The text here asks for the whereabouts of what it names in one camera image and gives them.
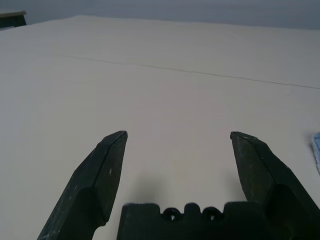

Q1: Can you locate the light blue folded towel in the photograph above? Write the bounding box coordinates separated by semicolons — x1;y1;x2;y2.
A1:
310;132;320;175

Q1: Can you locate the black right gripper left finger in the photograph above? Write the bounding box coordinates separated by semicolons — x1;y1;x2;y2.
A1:
36;130;129;240

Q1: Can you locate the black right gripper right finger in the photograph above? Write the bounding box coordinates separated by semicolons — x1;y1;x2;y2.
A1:
229;131;320;240

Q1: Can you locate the long beige spare table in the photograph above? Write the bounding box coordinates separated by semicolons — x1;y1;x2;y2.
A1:
0;10;28;29

